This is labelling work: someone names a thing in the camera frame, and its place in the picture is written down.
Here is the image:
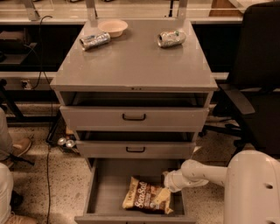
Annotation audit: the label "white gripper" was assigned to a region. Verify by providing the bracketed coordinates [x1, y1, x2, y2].
[153, 170, 189, 205]

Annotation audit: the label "brown sea salt chip bag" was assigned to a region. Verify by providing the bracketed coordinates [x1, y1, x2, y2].
[122, 177, 173, 214]

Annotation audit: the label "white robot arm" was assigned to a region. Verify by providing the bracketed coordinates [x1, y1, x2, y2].
[164, 150, 280, 224]

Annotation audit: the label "grey open bottom drawer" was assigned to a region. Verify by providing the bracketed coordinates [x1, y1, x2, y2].
[74, 158, 196, 224]

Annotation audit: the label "grey middle drawer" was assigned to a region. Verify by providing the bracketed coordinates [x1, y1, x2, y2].
[77, 141, 196, 159]

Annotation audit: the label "grey drawer cabinet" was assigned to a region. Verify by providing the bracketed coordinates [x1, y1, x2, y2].
[50, 18, 219, 173]

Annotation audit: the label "grey top drawer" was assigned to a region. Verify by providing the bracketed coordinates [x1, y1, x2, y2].
[60, 106, 208, 132]

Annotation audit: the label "silver cans on floor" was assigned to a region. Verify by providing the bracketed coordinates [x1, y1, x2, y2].
[57, 137, 75, 148]

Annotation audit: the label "black office chair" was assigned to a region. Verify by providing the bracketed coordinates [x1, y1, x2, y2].
[204, 1, 280, 158]

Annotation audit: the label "crushed silver can right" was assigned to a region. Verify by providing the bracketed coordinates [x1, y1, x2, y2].
[157, 30, 186, 48]

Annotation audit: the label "crushed silver can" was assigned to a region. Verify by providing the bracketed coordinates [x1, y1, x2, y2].
[80, 32, 111, 51]
[157, 30, 186, 48]

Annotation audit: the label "brown shoe lower left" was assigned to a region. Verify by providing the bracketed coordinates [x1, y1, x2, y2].
[0, 163, 39, 224]

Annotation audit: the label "person leg with shoe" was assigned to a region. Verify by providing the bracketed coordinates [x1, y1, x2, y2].
[0, 108, 32, 167]

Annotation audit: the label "crushed silver can left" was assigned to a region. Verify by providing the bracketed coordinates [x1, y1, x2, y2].
[80, 32, 111, 51]

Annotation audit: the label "beige paper bowl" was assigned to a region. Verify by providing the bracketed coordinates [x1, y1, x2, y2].
[98, 19, 128, 38]

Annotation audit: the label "wall power outlet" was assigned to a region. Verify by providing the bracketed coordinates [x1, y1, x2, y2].
[22, 80, 32, 90]

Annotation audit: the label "black power cable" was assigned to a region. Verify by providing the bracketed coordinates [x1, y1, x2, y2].
[24, 15, 55, 224]

